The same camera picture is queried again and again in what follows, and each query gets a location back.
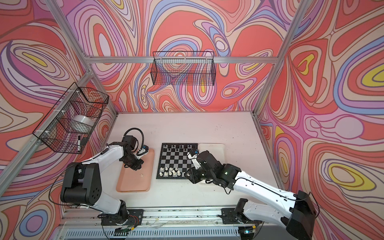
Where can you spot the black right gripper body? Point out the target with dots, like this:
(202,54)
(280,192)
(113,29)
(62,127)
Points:
(200,174)

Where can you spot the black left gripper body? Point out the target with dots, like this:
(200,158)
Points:
(133,161)

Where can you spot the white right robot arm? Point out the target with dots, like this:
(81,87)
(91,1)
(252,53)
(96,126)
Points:
(293,211)

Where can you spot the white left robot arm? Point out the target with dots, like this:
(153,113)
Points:
(82,184)

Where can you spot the black white chess board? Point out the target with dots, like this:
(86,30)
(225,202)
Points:
(174,161)

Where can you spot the pink plastic tray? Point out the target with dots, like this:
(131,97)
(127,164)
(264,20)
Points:
(131,181)

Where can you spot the white plastic tray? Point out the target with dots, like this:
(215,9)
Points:
(218,150)

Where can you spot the black marker in basket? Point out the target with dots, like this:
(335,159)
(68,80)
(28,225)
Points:
(79,147)

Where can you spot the white roll in basket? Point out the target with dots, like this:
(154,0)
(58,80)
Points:
(81,124)

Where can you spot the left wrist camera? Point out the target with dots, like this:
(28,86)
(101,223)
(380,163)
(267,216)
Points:
(131,141)

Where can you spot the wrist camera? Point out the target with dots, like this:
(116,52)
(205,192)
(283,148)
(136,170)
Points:
(193,153)
(131,141)

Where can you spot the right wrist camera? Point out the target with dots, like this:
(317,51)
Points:
(193,153)

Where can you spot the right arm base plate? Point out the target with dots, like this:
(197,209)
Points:
(231,216)

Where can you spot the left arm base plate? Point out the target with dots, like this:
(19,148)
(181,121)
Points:
(133,218)

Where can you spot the black wire basket left wall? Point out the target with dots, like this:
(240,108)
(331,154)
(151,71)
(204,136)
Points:
(56,133)

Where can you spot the black wire basket wall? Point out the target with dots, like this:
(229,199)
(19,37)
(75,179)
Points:
(183,68)
(56,133)

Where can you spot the black wire basket back wall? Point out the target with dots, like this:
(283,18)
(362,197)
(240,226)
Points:
(183,68)

